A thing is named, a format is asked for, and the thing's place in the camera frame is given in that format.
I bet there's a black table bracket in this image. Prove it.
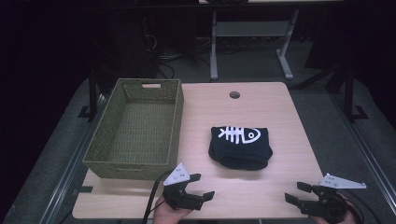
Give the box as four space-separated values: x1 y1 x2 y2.
72 185 94 194

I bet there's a tangle of floor cables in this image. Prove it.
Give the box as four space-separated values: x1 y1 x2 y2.
144 32 216 80

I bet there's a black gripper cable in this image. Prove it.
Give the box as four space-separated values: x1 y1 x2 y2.
340 189 382 224
142 170 172 224

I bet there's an aluminium rail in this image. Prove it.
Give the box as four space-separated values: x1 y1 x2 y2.
329 92 396 208
38 94 108 224

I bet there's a black metal stand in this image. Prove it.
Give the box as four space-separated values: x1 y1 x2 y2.
78 69 101 122
344 66 370 123

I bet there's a black cloth with fishbone print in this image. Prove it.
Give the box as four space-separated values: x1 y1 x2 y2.
207 125 274 172

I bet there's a person's left hand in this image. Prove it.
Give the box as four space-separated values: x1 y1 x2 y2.
152 195 192 224

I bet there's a person's right hand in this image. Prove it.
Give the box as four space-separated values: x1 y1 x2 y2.
311 192 359 224

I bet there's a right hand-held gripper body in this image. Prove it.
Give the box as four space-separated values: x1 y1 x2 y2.
297 173 367 224

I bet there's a green woven basket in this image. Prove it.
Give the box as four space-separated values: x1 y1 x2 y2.
82 77 185 181

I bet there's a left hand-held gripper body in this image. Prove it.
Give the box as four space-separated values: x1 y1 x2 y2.
162 162 205 211

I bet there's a white metal frame desk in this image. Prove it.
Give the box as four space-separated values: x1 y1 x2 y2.
199 0 344 82

